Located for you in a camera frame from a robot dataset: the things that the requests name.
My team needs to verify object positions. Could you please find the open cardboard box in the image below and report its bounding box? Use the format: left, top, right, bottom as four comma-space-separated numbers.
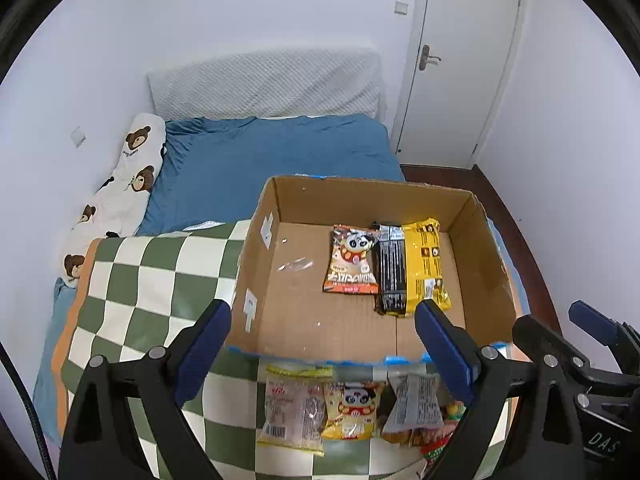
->
227, 176, 516, 364

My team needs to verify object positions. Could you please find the orange panda snack bag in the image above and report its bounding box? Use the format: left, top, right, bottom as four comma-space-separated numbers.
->
322, 224, 378, 295

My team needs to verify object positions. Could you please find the green white checkered blanket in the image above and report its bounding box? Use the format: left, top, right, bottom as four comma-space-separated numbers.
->
34, 220, 424, 479

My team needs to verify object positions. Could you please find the white bear print pillow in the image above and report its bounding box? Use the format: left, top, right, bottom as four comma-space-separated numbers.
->
60, 113, 166, 287

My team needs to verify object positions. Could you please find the white grey snack packet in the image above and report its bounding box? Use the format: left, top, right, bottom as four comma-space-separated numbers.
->
382, 374, 444, 434

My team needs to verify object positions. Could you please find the wall light switch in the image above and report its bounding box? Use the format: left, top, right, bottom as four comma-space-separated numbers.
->
394, 1, 409, 15

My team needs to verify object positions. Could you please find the grey quilted headboard cushion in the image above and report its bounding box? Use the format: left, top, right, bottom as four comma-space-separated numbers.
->
148, 47, 382, 120

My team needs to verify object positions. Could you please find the yellow panda snack bag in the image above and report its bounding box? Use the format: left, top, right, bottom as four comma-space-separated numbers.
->
321, 382, 385, 440

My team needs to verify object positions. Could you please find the door handle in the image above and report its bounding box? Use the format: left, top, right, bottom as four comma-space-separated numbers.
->
418, 44, 442, 72

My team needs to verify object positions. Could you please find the wall socket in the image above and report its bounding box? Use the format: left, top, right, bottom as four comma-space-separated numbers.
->
70, 127, 87, 148

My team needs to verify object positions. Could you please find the black cable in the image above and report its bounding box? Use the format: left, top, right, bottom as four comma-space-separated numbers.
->
0, 341, 58, 480

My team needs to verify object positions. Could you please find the yellow black noodle packet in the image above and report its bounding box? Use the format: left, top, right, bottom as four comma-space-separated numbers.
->
374, 218, 452, 318

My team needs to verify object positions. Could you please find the blue bed sheet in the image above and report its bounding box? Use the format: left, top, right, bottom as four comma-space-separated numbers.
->
31, 112, 407, 446

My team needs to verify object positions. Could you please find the white door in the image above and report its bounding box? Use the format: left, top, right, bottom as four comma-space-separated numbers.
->
390, 0, 525, 168

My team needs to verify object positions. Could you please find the clear nut snack packet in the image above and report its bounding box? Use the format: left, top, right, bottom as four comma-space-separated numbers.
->
257, 365, 333, 456

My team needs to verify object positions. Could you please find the red long snack packet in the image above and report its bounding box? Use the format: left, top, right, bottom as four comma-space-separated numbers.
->
419, 420, 458, 471

